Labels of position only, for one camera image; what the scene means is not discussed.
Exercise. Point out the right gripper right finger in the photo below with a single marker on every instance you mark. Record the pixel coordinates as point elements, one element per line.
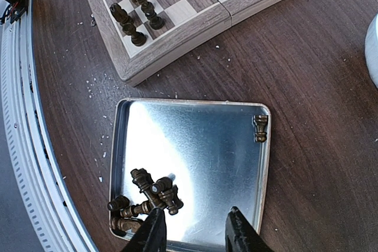
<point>240,235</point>

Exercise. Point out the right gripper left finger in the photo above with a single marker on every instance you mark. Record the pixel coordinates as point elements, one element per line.
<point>151,236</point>

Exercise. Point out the metal tray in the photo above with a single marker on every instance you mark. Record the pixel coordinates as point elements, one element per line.
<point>209,151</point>

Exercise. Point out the wooden chess board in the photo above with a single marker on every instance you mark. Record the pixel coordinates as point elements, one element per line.
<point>188,24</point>

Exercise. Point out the dark rook in tray corner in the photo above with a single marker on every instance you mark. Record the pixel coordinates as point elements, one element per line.
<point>260,122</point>

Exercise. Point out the white ceramic bowl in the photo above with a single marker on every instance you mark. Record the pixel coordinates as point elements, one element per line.
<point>371,51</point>

